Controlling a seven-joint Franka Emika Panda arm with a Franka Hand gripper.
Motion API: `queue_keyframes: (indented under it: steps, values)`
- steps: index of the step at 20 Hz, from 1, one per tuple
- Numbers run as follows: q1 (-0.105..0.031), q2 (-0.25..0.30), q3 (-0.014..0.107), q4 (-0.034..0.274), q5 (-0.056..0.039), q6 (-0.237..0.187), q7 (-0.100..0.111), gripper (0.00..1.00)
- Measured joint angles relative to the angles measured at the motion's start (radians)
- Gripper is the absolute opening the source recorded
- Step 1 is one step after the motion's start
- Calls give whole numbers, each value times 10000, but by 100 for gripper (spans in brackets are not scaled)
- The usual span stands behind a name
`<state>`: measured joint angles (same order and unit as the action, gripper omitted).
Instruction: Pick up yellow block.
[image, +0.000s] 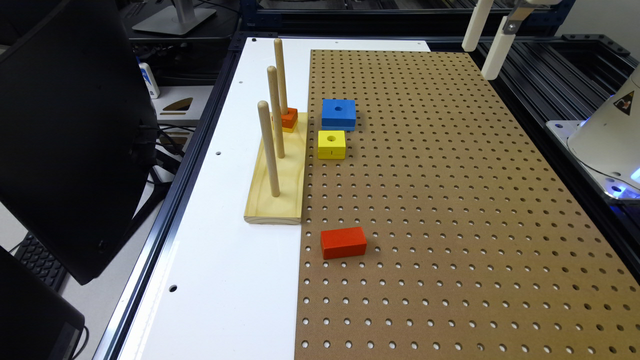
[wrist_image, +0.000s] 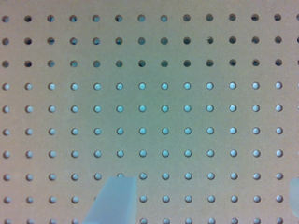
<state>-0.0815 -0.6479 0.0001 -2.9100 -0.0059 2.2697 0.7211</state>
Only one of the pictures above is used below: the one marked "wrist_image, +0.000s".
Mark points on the brown perforated pegboard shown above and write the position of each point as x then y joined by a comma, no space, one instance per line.
196,99

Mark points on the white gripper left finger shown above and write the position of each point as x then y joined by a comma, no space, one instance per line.
115,203

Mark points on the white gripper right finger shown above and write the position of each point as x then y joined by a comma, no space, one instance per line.
294,196

